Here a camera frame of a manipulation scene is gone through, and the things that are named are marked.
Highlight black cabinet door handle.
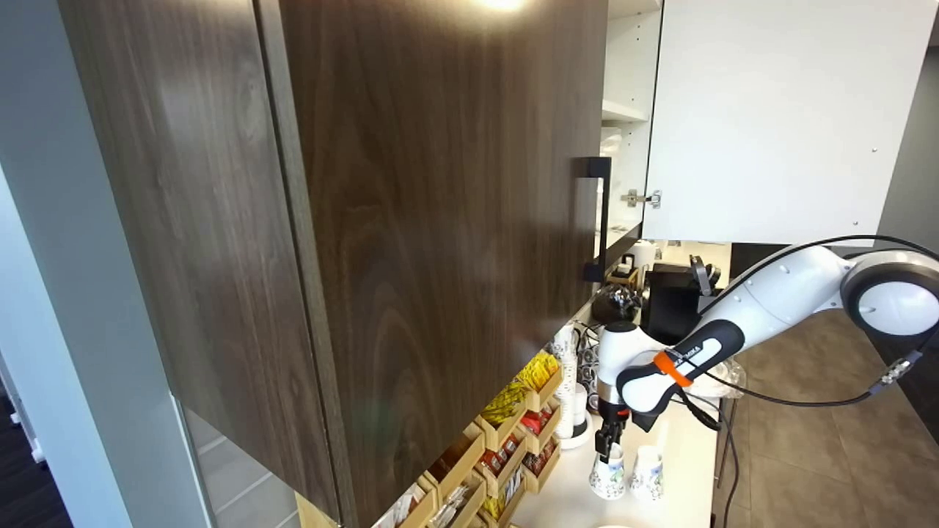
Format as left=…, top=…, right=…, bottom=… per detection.
left=569, top=154, right=617, bottom=283

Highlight white cabinet door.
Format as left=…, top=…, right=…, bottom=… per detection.
left=640, top=0, right=939, bottom=247

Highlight black round pot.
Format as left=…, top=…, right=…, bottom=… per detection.
left=591, top=283, right=642, bottom=333

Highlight small white container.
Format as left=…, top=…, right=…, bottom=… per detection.
left=627, top=241, right=660, bottom=274

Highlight white open cupboard shelves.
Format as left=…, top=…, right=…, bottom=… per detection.
left=596, top=0, right=668, bottom=251

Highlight black counter cable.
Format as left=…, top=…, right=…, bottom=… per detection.
left=712, top=428, right=745, bottom=528

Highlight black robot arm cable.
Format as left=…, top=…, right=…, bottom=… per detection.
left=685, top=232, right=939, bottom=434

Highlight patterned black white cup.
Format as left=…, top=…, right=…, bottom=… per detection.
left=572, top=318, right=614, bottom=418

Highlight patterned paper cup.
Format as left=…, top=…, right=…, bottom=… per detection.
left=627, top=445, right=668, bottom=503

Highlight orange cable strap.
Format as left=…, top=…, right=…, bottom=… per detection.
left=652, top=348, right=695, bottom=390

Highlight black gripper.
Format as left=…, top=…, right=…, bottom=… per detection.
left=594, top=396, right=635, bottom=465

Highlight small clear bottle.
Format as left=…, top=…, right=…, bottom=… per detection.
left=588, top=442, right=630, bottom=503

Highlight dark wood door with handle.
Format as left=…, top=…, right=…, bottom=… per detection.
left=277, top=0, right=611, bottom=528

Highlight stack of white lids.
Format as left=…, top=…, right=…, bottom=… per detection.
left=566, top=380, right=594, bottom=437

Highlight plain dark wood cabinet door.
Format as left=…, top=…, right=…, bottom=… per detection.
left=52, top=0, right=340, bottom=522

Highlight black coffee machine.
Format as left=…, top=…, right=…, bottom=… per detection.
left=640, top=254, right=743, bottom=346

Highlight tiered wooden condiment organizer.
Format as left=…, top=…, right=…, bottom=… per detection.
left=376, top=346, right=566, bottom=528

